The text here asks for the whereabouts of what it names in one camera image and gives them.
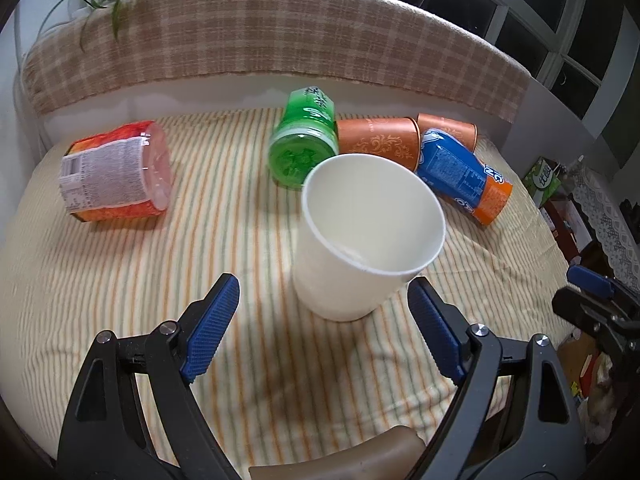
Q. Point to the white sofa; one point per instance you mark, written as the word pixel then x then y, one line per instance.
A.
pixel 150 100

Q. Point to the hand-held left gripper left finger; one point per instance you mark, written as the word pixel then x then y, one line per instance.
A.
pixel 210 327

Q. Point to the dark red box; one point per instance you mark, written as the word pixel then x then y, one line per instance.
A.
pixel 565 225

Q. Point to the green carton box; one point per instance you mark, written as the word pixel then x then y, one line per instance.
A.
pixel 542 180

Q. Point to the blue and orange cup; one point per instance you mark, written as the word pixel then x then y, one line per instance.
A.
pixel 457 172

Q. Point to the striped yellow blanket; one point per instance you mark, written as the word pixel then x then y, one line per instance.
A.
pixel 125 280

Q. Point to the red instant noodle cup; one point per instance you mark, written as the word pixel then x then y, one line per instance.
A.
pixel 112 172

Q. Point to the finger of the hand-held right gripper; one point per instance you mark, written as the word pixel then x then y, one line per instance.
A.
pixel 580 305
pixel 592 277

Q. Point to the brown rounded armrest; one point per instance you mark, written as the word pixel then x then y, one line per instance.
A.
pixel 345 452

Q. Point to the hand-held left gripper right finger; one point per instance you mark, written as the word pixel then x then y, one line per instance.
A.
pixel 436 325

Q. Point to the green plastic cup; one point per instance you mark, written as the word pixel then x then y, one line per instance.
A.
pixel 295 152

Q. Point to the checked beige cloth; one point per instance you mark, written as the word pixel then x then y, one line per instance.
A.
pixel 280 35

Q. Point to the cardboard box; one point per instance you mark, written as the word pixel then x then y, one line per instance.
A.
pixel 582 365

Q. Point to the orange patterned paper cup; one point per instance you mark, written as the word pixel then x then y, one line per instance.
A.
pixel 450 130
pixel 380 140

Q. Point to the white paper cup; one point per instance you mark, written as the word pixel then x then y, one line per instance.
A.
pixel 372 220

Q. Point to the white lace cloth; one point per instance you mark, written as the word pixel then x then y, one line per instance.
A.
pixel 607 210

